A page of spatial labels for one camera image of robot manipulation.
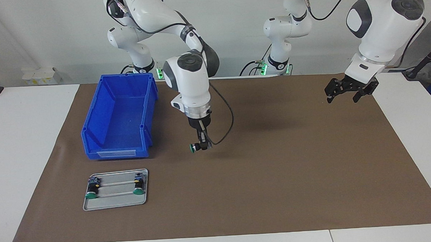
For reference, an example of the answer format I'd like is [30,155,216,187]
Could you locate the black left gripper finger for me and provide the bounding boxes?
[352,78,380,103]
[325,78,344,104]

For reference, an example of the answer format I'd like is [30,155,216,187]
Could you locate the black stand pole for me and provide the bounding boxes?
[401,42,431,81]

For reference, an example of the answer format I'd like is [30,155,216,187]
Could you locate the blue plastic storage bin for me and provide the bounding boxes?
[79,73,161,161]

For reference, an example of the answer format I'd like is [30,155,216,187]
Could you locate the brown table mat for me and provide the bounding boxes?
[5,70,431,242]

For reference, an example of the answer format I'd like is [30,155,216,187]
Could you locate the grey metal tray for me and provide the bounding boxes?
[81,169,150,212]

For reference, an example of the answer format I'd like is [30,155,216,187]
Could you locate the white power box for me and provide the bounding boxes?
[21,67,62,86]

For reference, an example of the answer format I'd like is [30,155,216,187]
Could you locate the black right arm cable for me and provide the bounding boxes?
[106,0,235,149]

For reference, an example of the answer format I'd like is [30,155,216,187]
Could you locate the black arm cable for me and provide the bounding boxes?
[303,0,428,72]
[106,0,235,149]

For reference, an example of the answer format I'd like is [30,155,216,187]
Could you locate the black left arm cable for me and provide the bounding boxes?
[303,0,428,72]

